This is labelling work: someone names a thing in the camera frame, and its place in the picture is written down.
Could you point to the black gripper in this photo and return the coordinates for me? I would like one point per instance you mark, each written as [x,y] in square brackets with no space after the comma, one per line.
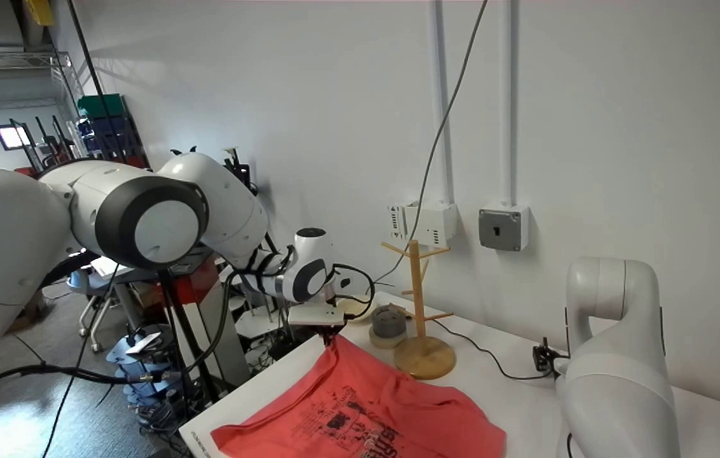
[285,345]

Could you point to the coral red sweatshirt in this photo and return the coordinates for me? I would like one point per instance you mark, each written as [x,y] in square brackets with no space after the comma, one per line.
[350,407]

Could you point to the white static robot arm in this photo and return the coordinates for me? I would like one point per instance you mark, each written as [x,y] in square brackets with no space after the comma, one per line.
[617,372]

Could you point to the red box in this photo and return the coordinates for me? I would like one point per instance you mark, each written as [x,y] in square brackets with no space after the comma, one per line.
[194,282]

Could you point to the wooden mug tree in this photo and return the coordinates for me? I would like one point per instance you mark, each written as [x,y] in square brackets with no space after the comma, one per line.
[421,338]

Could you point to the white socket with black print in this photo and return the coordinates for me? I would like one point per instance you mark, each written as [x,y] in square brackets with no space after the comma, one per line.
[399,221]

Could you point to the wheeled stool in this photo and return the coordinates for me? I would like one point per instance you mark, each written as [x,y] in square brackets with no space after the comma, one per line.
[95,295]

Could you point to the grey junction box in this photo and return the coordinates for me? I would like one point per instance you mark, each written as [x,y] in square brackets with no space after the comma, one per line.
[501,229]

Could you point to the blue storage crates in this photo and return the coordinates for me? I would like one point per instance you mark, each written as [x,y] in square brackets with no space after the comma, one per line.
[112,140]

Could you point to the green storage crate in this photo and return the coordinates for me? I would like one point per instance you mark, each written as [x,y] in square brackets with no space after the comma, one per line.
[103,106]

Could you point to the grey duct tape roll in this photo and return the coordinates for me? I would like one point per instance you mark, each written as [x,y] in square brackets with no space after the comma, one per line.
[389,321]

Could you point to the plain white wall box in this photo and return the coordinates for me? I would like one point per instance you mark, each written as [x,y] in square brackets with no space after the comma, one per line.
[436,225]

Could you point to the white wall conduit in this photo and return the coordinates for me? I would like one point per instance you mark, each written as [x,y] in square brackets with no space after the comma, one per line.
[511,103]
[442,103]

